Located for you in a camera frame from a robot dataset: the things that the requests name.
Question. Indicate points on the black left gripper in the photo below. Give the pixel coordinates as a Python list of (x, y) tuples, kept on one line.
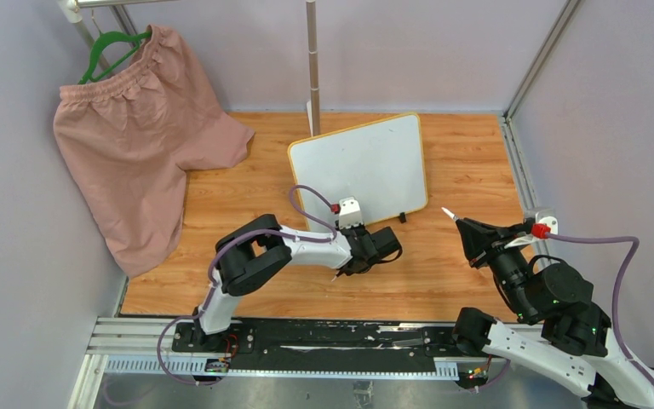
[(360, 229)]

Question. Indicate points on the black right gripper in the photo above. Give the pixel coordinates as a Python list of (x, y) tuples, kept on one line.
[(477, 237)]

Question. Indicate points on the yellow framed whiteboard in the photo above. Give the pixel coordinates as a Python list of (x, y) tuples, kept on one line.
[(380, 164)]

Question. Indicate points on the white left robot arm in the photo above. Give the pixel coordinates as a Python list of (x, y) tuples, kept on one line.
[(250, 256)]

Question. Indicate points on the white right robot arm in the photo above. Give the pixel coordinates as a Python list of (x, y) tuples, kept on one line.
[(581, 346)]

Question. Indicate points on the metal stand pole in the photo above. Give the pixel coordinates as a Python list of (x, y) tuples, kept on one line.
[(313, 110)]

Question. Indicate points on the pink cloth shorts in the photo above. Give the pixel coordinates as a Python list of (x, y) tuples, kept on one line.
[(129, 142)]

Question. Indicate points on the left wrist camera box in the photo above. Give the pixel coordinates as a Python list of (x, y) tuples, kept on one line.
[(348, 213)]

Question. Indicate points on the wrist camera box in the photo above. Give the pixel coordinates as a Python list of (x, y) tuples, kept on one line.
[(348, 213), (538, 223)]

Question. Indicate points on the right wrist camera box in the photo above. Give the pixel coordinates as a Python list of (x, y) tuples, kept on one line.
[(538, 223)]

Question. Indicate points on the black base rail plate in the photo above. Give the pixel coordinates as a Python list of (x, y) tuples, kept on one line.
[(347, 347)]

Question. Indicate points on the aluminium frame post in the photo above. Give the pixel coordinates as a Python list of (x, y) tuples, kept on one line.
[(555, 33)]

